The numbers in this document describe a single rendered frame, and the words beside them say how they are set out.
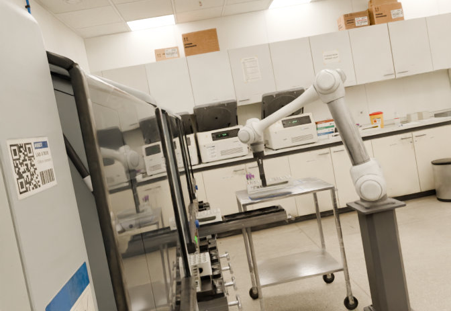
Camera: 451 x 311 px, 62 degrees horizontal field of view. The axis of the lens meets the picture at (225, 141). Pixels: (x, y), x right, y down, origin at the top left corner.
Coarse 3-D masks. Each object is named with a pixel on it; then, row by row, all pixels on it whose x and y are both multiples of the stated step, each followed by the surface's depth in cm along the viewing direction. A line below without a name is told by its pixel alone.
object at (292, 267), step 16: (240, 192) 272; (272, 192) 252; (288, 192) 244; (304, 192) 238; (240, 208) 278; (336, 208) 240; (320, 224) 283; (336, 224) 241; (288, 256) 280; (304, 256) 275; (320, 256) 269; (256, 272) 238; (272, 272) 257; (288, 272) 252; (304, 272) 248; (320, 272) 243; (256, 288) 282; (352, 304) 244
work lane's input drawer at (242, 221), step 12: (228, 216) 216; (240, 216) 212; (252, 216) 206; (264, 216) 205; (276, 216) 206; (288, 216) 213; (204, 228) 203; (216, 228) 203; (228, 228) 204; (240, 228) 204
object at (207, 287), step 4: (204, 276) 129; (208, 276) 129; (204, 280) 129; (208, 280) 129; (204, 284) 126; (208, 284) 125; (204, 288) 123; (208, 288) 122; (212, 288) 121; (200, 292) 118; (204, 292) 118; (208, 292) 118; (212, 292) 118; (200, 296) 118
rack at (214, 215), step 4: (216, 208) 215; (196, 212) 214; (200, 212) 212; (204, 212) 210; (208, 212) 208; (212, 212) 207; (216, 212) 205; (220, 212) 205; (196, 216) 204; (200, 216) 204; (204, 216) 204; (208, 216) 205; (212, 216) 215; (216, 216) 205; (220, 216) 205; (200, 220) 214; (204, 220) 214; (208, 220) 214; (212, 220) 205; (216, 220) 205
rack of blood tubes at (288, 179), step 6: (258, 180) 251; (270, 180) 243; (276, 180) 241; (282, 180) 241; (288, 180) 241; (246, 186) 242; (258, 186) 249; (270, 186) 251; (276, 186) 241; (288, 186) 241; (252, 192) 242
